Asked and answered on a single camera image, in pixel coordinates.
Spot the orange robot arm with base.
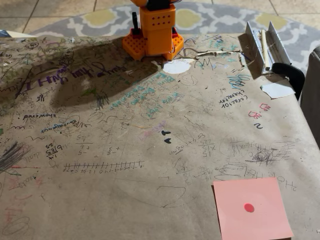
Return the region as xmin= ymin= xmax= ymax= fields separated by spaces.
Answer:
xmin=122 ymin=0 xmax=185 ymax=62

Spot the scribbled brown paper table cover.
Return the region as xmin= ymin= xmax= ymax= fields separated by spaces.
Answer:
xmin=0 ymin=33 xmax=320 ymax=240

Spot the grey yellow patterned rug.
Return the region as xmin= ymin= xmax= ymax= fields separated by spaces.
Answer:
xmin=29 ymin=1 xmax=320 ymax=73

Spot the torn white tape piece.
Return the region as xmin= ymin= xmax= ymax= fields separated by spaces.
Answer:
xmin=260 ymin=81 xmax=296 ymax=100

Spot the pink sticky note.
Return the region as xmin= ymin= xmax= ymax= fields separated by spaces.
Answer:
xmin=212 ymin=177 xmax=295 ymax=240

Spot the white paper sheet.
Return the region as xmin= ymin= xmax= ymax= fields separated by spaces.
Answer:
xmin=0 ymin=29 xmax=38 ymax=39

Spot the aluminium channel rail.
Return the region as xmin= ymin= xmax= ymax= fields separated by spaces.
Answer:
xmin=237 ymin=20 xmax=293 ymax=80

